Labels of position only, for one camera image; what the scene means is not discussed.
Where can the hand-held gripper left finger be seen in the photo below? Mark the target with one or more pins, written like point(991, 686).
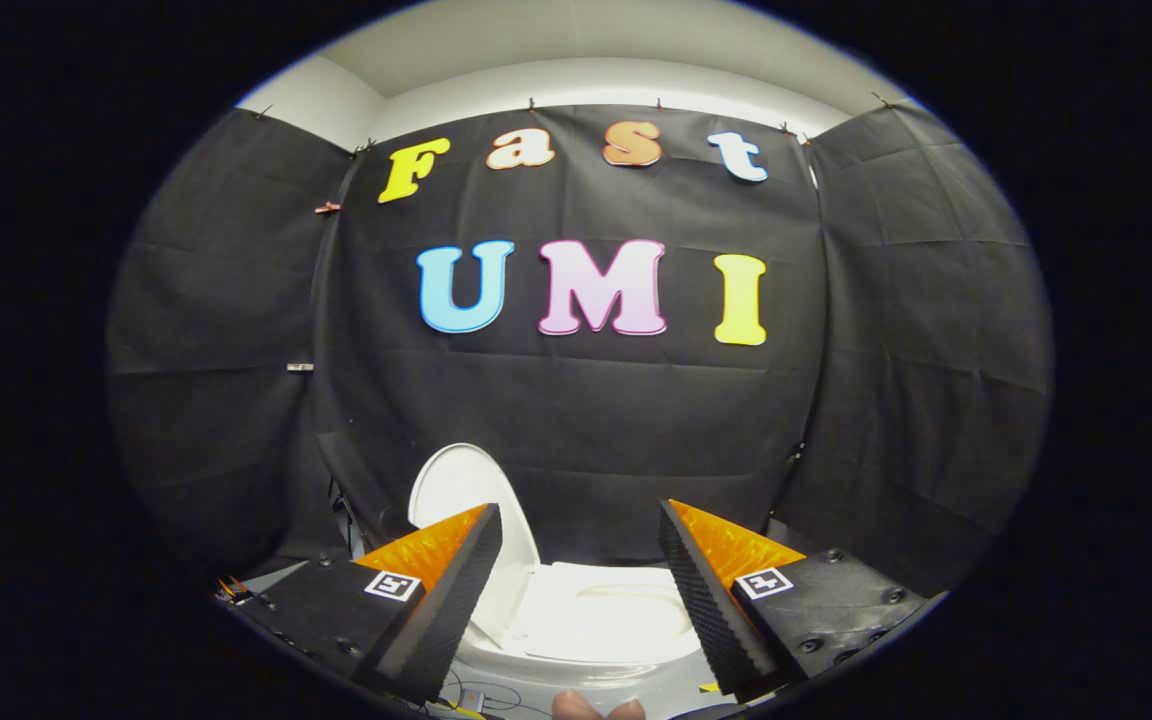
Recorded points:
point(451, 610)

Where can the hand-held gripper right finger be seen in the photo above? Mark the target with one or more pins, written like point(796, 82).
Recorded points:
point(706, 610)

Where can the white toilet bowl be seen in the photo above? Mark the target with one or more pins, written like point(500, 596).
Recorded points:
point(586, 678)

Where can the black backdrop cloth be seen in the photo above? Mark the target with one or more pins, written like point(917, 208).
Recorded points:
point(576, 420)

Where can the white toilet seat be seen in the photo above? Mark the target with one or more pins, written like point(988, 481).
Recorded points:
point(616, 620)

